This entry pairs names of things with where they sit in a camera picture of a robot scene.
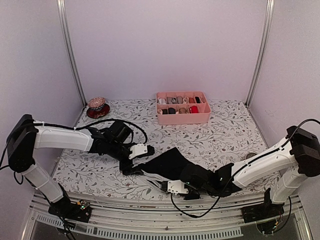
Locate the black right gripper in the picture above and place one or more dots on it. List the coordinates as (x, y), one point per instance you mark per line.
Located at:
(189, 198)

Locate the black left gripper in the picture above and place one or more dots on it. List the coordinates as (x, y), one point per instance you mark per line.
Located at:
(131, 171)

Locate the black underwear white lettering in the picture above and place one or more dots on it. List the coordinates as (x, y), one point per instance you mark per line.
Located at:
(168, 165)

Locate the pink divided storage box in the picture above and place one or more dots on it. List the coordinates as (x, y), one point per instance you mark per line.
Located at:
(180, 108)

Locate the black underwear beige waistband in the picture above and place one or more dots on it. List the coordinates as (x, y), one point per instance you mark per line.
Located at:
(198, 100)

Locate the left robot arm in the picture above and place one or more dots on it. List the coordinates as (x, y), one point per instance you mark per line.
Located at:
(28, 135)

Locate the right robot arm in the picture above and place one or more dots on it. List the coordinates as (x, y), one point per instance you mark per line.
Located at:
(298, 152)

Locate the red patterned pincushion on saucer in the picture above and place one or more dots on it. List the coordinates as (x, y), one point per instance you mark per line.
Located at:
(97, 108)

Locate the striped round cup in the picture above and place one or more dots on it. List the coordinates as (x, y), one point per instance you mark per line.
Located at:
(249, 155)

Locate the floral patterned table mat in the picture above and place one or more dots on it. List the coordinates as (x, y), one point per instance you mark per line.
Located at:
(228, 136)

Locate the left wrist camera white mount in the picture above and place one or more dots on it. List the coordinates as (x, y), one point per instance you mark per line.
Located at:
(141, 150)

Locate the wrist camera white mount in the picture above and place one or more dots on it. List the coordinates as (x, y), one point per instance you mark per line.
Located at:
(141, 150)
(175, 187)

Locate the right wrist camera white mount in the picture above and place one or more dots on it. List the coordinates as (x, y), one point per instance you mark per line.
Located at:
(175, 187)

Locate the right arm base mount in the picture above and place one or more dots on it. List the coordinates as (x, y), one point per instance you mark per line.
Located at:
(266, 209)

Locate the aluminium front rail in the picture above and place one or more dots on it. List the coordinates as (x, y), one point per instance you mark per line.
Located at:
(203, 219)

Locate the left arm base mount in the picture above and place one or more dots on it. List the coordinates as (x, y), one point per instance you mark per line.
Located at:
(66, 209)

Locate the left aluminium frame post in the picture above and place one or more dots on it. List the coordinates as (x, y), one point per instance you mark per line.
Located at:
(61, 8)

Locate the aluminium frame post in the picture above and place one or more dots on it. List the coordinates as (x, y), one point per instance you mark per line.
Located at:
(61, 8)
(266, 28)

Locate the right aluminium frame post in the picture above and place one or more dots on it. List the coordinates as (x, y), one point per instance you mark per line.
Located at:
(266, 28)

